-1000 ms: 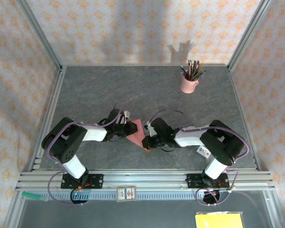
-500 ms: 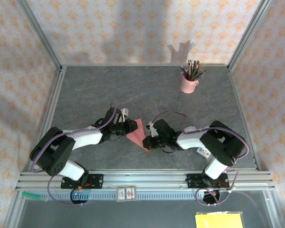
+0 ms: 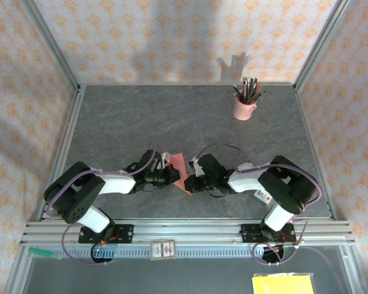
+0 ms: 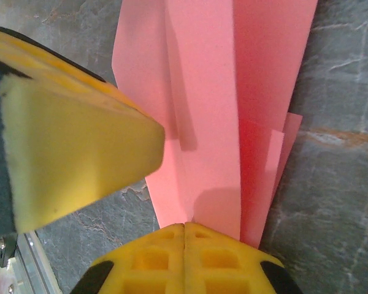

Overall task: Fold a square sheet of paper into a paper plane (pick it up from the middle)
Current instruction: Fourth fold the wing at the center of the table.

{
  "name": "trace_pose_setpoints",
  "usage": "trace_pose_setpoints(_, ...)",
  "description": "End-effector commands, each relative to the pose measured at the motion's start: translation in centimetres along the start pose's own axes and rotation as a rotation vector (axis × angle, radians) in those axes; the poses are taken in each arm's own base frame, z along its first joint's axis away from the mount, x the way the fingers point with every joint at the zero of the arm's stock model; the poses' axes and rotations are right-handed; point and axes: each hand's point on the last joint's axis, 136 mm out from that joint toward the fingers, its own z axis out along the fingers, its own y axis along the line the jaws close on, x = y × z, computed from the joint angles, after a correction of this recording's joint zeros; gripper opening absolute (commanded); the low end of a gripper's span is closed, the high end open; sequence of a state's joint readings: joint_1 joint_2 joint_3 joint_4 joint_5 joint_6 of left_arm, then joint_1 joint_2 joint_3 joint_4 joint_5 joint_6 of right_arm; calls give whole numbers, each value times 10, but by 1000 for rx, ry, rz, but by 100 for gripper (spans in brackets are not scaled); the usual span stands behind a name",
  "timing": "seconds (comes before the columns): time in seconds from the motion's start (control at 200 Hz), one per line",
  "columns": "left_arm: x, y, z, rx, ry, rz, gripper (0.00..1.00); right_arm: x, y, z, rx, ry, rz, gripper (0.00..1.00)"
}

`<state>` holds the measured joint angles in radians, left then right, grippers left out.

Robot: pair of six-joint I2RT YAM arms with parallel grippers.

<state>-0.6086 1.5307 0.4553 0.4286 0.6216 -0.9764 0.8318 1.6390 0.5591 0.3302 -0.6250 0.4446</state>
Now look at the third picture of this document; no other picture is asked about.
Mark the pink square paper sheet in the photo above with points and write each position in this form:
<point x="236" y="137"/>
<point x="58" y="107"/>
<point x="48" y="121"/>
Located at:
<point x="179" y="160"/>

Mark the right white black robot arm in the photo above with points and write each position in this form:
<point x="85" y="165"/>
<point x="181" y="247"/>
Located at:
<point x="245" y="180"/>

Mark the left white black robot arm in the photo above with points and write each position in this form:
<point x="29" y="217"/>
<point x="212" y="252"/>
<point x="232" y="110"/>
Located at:
<point x="116" y="183"/>

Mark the clear packed card with red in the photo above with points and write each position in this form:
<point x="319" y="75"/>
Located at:
<point x="265" y="199"/>

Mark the small playing card box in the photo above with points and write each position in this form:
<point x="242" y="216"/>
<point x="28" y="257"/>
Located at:
<point x="162" y="250"/>

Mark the pink pencil cup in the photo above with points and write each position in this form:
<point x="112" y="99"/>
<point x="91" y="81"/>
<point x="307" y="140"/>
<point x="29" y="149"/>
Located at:
<point x="243" y="110"/>

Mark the red colored pencil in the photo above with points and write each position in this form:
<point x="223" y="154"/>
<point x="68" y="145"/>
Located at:
<point x="237" y="93"/>

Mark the beige tipped pencil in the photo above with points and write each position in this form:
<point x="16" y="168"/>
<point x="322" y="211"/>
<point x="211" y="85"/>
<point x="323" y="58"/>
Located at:
<point x="244" y="88"/>

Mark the dark colored pencil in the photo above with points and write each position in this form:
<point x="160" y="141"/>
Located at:
<point x="253" y="88"/>
<point x="248" y="88"/>
<point x="260" y="95"/>

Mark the yellow colored pencil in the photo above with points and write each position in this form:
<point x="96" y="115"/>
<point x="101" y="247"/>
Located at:
<point x="255" y="92"/>

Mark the yellow paper pack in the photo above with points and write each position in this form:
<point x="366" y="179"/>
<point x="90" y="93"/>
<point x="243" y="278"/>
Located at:
<point x="282" y="284"/>

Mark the green marker pen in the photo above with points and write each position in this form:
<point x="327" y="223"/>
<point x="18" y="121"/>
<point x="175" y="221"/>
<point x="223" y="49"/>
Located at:
<point x="41" y="251"/>

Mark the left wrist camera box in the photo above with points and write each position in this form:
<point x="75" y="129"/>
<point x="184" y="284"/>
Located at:
<point x="166" y="159"/>

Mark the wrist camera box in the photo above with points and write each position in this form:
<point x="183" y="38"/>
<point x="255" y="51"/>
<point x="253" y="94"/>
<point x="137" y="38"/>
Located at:
<point x="166" y="159"/>
<point x="197" y="167"/>

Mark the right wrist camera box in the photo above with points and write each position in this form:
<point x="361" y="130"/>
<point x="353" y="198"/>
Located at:
<point x="197" y="167"/>

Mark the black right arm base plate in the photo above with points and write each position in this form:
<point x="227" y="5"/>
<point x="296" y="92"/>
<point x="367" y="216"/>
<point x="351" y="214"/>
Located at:
<point x="248" y="234"/>

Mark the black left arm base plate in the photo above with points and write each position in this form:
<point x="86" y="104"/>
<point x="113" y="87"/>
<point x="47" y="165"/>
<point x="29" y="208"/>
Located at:
<point x="125" y="234"/>

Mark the thin aluminium table rail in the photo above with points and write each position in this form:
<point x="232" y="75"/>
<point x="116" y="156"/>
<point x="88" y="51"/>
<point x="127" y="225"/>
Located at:
<point x="171" y="83"/>

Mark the aluminium table side rail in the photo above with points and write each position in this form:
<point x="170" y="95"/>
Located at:
<point x="63" y="153"/>
<point x="315" y="153"/>

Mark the aluminium frame post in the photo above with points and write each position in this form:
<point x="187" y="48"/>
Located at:
<point x="55" y="49"/>
<point x="320" y="46"/>

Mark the lower aluminium frame bar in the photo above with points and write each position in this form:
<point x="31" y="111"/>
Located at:
<point x="16" y="272"/>
<point x="352" y="272"/>

